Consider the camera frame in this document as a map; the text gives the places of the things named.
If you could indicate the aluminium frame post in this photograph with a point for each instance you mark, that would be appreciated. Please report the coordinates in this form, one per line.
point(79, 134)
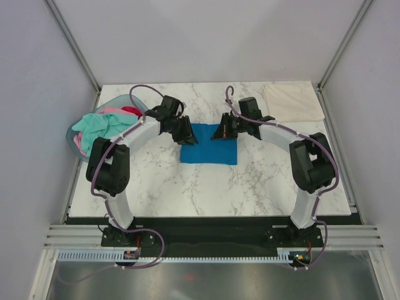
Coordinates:
point(345, 41)
point(72, 43)

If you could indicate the folded cream t-shirt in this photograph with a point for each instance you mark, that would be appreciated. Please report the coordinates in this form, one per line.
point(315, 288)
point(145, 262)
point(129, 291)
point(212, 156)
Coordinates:
point(292, 101)

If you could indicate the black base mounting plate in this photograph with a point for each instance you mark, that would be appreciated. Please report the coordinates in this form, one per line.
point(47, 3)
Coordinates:
point(152, 224)

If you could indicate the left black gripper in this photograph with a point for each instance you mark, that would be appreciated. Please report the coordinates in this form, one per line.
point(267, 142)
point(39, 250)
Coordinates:
point(187, 137)

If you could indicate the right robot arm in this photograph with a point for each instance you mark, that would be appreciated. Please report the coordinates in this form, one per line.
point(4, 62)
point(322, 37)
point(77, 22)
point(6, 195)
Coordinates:
point(313, 167)

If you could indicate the white slotted cable duct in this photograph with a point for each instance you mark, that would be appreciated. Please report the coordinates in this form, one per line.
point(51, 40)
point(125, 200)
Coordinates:
point(121, 256)

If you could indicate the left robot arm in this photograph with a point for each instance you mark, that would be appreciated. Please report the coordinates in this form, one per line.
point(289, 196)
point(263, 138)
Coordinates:
point(108, 169)

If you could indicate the red t-shirt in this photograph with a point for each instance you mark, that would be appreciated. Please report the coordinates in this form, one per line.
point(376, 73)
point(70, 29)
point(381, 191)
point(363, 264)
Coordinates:
point(132, 110)

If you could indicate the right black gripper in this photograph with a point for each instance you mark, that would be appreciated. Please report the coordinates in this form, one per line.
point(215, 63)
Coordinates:
point(224, 132)

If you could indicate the aluminium rail profile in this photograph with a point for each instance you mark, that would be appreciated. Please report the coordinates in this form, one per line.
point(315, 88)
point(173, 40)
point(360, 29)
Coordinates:
point(358, 237)

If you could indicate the blue t-shirt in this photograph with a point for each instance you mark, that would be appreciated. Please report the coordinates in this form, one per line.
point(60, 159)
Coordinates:
point(208, 151)

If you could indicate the teal t-shirt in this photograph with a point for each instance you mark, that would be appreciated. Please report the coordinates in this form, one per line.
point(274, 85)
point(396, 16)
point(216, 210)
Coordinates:
point(93, 126)

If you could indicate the pink t-shirt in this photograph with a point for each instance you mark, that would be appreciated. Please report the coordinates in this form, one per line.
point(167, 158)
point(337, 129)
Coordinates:
point(77, 137)

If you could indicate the left aluminium frame post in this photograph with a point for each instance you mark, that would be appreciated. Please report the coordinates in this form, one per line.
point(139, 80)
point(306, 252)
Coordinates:
point(72, 43)

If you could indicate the right aluminium frame post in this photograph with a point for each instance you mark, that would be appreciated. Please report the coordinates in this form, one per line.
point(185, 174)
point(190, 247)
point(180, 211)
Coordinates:
point(345, 41)

